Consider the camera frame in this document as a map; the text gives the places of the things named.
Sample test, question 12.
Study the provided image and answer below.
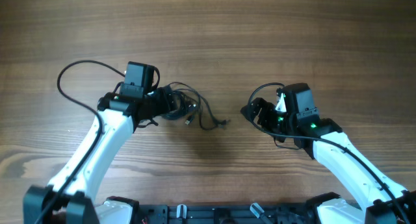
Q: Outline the black usb cable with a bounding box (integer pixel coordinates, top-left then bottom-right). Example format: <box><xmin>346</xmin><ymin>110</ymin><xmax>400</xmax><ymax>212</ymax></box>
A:
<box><xmin>161</xmin><ymin>81</ymin><xmax>231</xmax><ymax>131</ymax></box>

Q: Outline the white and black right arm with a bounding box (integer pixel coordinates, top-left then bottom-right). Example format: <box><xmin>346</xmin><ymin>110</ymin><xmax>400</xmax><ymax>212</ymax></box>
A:
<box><xmin>240</xmin><ymin>82</ymin><xmax>415</xmax><ymax>223</ymax></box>

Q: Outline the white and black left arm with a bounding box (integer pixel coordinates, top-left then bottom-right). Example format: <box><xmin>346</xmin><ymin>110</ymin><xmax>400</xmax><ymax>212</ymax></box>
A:
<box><xmin>23</xmin><ymin>62</ymin><xmax>175</xmax><ymax>223</ymax></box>

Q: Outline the black left camera cable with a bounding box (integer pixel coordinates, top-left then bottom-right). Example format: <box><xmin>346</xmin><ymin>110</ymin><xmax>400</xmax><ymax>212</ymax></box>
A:
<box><xmin>34</xmin><ymin>60</ymin><xmax>127</xmax><ymax>224</ymax></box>

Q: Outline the black camera cable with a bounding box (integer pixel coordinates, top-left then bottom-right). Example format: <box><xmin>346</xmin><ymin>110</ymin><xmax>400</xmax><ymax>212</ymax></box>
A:
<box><xmin>34</xmin><ymin>60</ymin><xmax>127</xmax><ymax>224</ymax></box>
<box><xmin>246</xmin><ymin>82</ymin><xmax>410</xmax><ymax>224</ymax></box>

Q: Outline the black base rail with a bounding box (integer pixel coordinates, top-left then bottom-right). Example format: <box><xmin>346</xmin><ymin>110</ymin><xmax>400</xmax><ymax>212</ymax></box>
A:
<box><xmin>140</xmin><ymin>203</ymin><xmax>320</xmax><ymax>224</ymax></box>

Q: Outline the black right camera cable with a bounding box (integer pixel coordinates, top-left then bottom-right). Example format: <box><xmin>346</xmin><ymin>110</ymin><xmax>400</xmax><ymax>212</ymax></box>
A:
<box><xmin>246</xmin><ymin>82</ymin><xmax>410</xmax><ymax>224</ymax></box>

